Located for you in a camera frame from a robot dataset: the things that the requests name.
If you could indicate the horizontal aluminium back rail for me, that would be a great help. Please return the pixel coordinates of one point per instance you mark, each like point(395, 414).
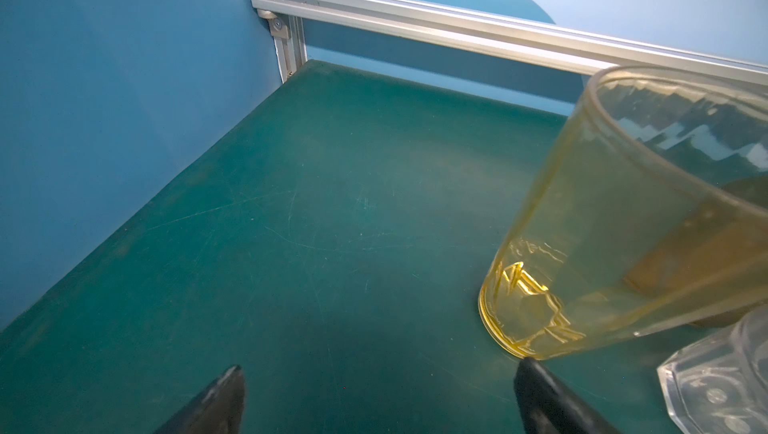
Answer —
point(510, 38)

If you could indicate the tall yellow plastic glass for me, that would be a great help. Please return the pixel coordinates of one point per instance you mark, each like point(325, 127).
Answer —
point(642, 150)

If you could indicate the clear faceted plastic glass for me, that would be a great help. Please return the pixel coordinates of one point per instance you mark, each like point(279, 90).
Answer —
point(719, 383)

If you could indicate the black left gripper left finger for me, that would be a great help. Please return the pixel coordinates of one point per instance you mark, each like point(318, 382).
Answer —
point(217, 408)

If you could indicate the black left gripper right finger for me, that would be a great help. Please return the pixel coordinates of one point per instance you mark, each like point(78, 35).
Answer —
point(547, 405)

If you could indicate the dark brown textured glass back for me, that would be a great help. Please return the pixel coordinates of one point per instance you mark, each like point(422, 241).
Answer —
point(707, 241)

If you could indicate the left aluminium frame post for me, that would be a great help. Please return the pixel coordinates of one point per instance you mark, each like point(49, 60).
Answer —
point(289, 39)

